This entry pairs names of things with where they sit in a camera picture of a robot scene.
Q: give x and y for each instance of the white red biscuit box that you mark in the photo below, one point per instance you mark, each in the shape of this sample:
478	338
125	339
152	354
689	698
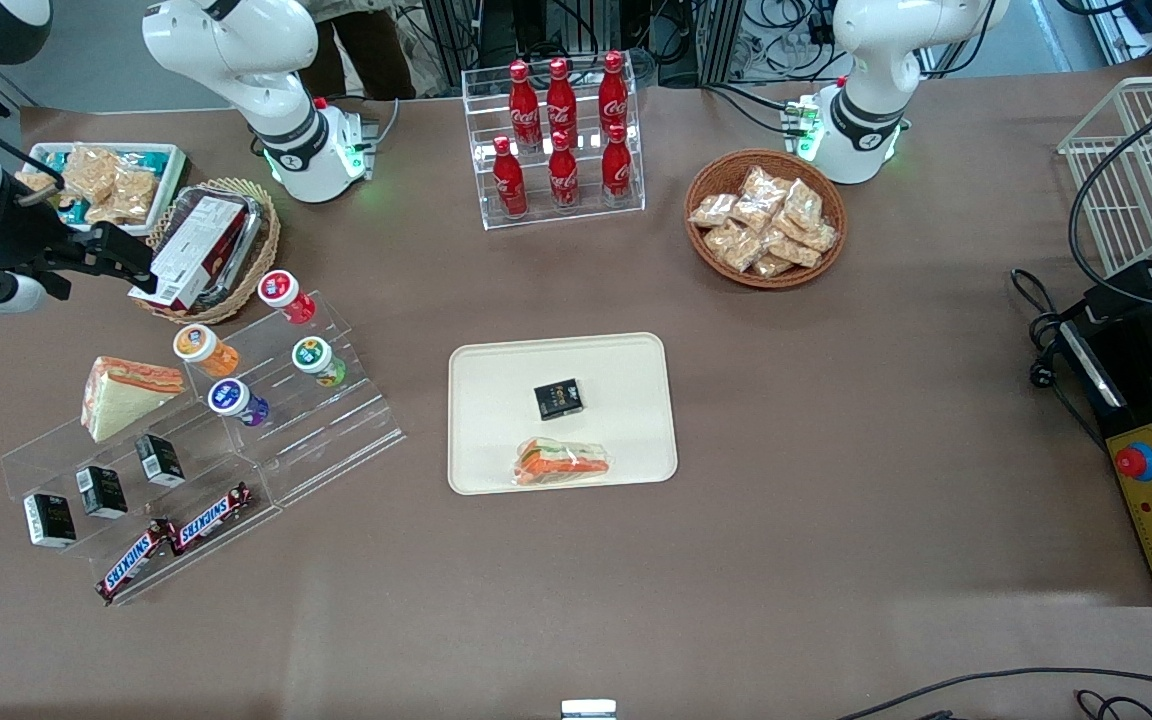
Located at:
191	255

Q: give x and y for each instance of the dark plastic food tray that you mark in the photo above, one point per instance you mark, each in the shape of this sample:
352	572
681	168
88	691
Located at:
254	215

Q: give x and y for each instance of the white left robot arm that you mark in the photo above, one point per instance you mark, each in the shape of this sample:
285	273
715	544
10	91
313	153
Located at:
881	70

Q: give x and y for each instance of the aluminium frame rack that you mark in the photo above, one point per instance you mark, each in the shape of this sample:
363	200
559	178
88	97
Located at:
736	35

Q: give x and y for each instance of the small white device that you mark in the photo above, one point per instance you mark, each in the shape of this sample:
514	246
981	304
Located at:
588	710

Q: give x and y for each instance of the person in brown trousers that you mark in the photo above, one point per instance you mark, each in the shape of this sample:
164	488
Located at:
366	50

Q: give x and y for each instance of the purple gum bottle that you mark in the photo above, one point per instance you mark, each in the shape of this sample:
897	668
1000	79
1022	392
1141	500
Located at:
237	402

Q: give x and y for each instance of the teal snack packet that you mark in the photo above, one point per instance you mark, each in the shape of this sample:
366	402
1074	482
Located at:
143	158
74	212

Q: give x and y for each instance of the small black box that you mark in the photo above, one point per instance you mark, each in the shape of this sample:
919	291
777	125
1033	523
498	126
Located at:
159	460
558	398
49	519
101	491

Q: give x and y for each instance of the cream plastic tray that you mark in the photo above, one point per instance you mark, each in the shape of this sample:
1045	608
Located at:
626	420

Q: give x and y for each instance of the red emergency stop button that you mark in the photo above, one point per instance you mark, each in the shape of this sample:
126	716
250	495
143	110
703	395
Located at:
1136	461

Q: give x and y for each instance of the orange gum bottle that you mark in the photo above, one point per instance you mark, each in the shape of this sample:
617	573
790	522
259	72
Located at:
205	350

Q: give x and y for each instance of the round wicker basket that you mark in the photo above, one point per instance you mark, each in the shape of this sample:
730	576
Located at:
711	170

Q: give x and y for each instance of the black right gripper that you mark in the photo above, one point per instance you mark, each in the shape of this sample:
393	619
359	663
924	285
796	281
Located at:
14	240

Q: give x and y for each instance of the clear acrylic bottle rack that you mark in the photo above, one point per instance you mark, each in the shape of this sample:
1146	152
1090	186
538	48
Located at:
586	215

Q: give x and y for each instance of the oval wicker basket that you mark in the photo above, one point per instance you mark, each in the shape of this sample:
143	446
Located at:
261	260

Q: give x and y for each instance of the wrapped triangle sandwich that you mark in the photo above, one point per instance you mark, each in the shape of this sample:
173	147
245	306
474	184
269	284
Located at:
561	463
126	397

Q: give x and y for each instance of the brown snack packet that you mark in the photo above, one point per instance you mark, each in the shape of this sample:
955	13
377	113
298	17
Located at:
34	183
89	170
132	195

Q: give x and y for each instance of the green gum bottle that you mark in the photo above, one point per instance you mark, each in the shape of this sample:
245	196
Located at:
319	362

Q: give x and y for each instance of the clear acrylic gum stand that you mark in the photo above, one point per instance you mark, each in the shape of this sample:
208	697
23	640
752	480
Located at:
336	440

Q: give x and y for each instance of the clear acrylic snack stand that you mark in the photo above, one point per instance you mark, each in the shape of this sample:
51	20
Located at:
46	465

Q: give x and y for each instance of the white rectangular bin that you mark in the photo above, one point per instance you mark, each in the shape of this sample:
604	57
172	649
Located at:
171	175

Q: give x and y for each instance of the snickers bar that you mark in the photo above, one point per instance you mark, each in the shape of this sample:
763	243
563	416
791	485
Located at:
133	560
212	518

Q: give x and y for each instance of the black yellow control box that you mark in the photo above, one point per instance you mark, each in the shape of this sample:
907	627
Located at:
1136	380

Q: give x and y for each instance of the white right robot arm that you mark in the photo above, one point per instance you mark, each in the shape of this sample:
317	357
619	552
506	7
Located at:
236	60

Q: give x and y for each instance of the red cola bottle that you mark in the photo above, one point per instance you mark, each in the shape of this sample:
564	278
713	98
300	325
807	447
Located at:
613	88
617	163
509	180
563	172
524	100
561	95

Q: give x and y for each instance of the clear cracker packet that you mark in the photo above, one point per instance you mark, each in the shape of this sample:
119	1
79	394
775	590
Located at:
748	256
774	266
713	210
803	203
763	187
798	250
724	240
822	238

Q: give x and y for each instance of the red gum bottle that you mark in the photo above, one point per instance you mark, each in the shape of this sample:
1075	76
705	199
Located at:
287	296

